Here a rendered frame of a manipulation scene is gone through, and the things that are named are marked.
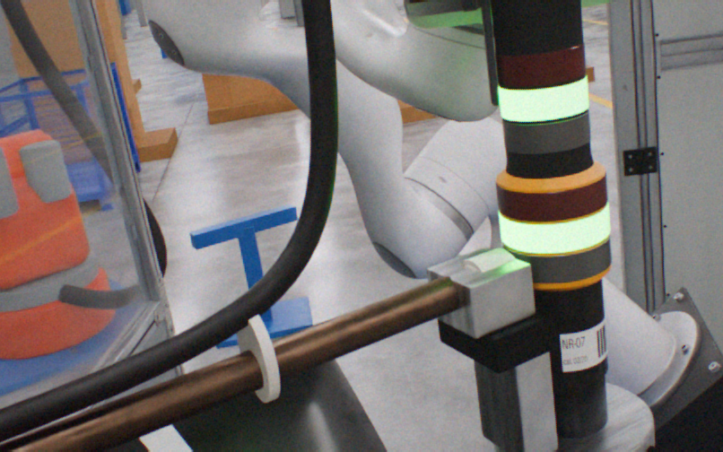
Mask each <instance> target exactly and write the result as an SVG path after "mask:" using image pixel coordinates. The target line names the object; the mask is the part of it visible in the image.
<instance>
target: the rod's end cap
mask: <svg viewBox="0 0 723 452"><path fill-rule="evenodd" d="M514 258H515V257H514V256H513V255H512V254H511V253H509V252H508V251H507V250H505V249H503V248H496V249H493V250H491V251H488V252H485V253H483V254H481V255H478V256H474V257H471V258H469V259H467V260H464V261H463V262H462V263H461V264H463V265H465V266H462V267H464V268H465V269H467V270H470V271H472V272H474V271H476V270H478V271H480V272H485V271H488V270H490V269H493V268H495V267H497V266H500V265H504V264H507V263H508V262H511V261H513V260H515V259H514Z"/></svg>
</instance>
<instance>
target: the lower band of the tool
mask: <svg viewBox="0 0 723 452"><path fill-rule="evenodd" d="M593 161H594V160H593ZM604 175H605V166H604V165H602V164H601V163H599V162H597V161H594V165H593V166H592V167H591V168H589V169H587V170H585V171H582V172H580V173H577V174H574V175H570V176H566V177H561V178H545V179H528V178H515V177H512V176H511V175H509V174H507V172H506V169H504V170H503V171H502V172H500V173H499V174H498V175H497V177H496V183H497V185H498V186H499V187H502V188H504V189H507V190H510V191H515V192H522V193H549V192H558V191H564V190H570V189H574V188H578V187H584V186H587V185H590V184H592V183H595V182H597V181H598V180H599V179H601V178H602V177H603V176H604ZM606 207H607V204H606V205H605V206H604V207H603V208H601V209H600V210H598V211H596V212H594V213H591V214H588V215H585V216H581V217H578V218H574V219H569V220H563V221H555V222H527V221H520V220H515V219H511V218H509V217H507V216H505V215H503V214H502V213H500V215H501V216H502V217H503V218H504V219H506V220H508V221H511V222H517V223H523V224H532V225H550V224H561V223H567V222H576V221H580V220H584V219H587V218H589V217H592V216H594V215H596V214H598V213H601V212H602V211H604V210H605V209H606ZM608 237H609V234H608V236H607V237H606V238H605V239H603V240H602V241H600V242H598V243H597V244H595V245H593V246H590V247H587V248H582V249H577V250H572V251H567V252H560V253H532V252H525V251H521V250H517V249H514V248H510V247H509V246H507V245H506V244H504V243H503V241H502V243H503V245H504V246H505V247H506V248H508V249H509V250H511V251H514V252H517V253H519V254H524V255H530V256H563V255H570V254H575V253H579V252H583V251H586V250H589V249H592V248H595V247H597V246H599V245H601V244H603V243H604V242H605V241H606V240H607V239H608ZM611 266H612V263H611V264H610V266H609V267H608V268H607V269H606V270H604V272H602V273H601V274H598V275H595V276H593V277H590V278H588V279H585V280H581V281H576V282H566V283H535V282H533V288H534V290H536V291H568V290H574V289H578V288H582V287H586V286H589V285H590V284H593V283H596V282H598V281H599V280H601V279H602V278H603V277H604V276H605V275H606V274H608V272H609V271H610V269H611Z"/></svg>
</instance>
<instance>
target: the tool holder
mask: <svg viewBox="0 0 723 452"><path fill-rule="evenodd" d="M488 251H491V249H489V248H480V249H477V250H475V251H473V252H470V253H467V254H465V255H463V256H458V257H456V258H453V259H450V260H449V261H446V262H443V263H440V264H438V265H434V266H432V267H429V268H427V277H428V282H430V281H433V280H436V279H438V278H441V277H443V276H450V278H451V281H452V282H453V284H454V285H455V287H456V289H457V293H458V297H459V307H458V309H457V310H456V311H454V312H451V313H449V314H447V315H445V316H442V317H438V318H437V319H438V327H439V333H440V340H441V342H442V343H444V344H446V345H447V346H449V347H451V348H453V349H454V350H456V351H458V352H460V353H462V354H464V355H465V356H467V357H468V358H470V359H472V360H474V366H475V380H476V387H477V395H478V403H479V410H480V417H481V424H482V433H483V436H484V437H485V438H487V439H488V440H490V441H491V442H492V443H493V446H494V450H495V452H657V449H656V448H655V430H654V419H653V415H652V412H651V410H650V409H649V407H648V406H647V405H646V404H645V403H644V402H643V401H642V400H641V399H640V398H638V397H637V396H636V395H635V394H633V393H631V392H630V391H628V390H626V389H624V388H621V387H618V386H616V385H612V384H609V383H605V388H606V401H607V414H608V420H607V423H606V425H605V427H604V428H603V429H602V430H600V431H598V432H596V433H594V434H591V435H589V436H586V437H581V438H560V437H557V433H556V423H555V413H554V402H553V383H552V373H551V363H550V353H549V352H550V351H552V350H554V349H555V348H556V347H557V342H556V332H555V321H554V316H553V315H551V314H549V313H547V312H544V311H542V310H541V309H537V308H535V298H534V288H533V279H532V269H531V265H530V264H529V263H526V262H523V261H520V260H518V259H516V258H514V259H515V260H513V261H511V262H508V263H507V264H504V265H500V266H497V267H495V268H493V269H490V270H488V271H485V272H480V271H478V270H476V271H474V272H472V271H470V270H467V269H465V268H464V267H462V266H465V265H463V264H461V263H462V262H463V261H464V260H467V259H469V258H471V257H474V256H478V255H481V254H483V253H485V252H488Z"/></svg>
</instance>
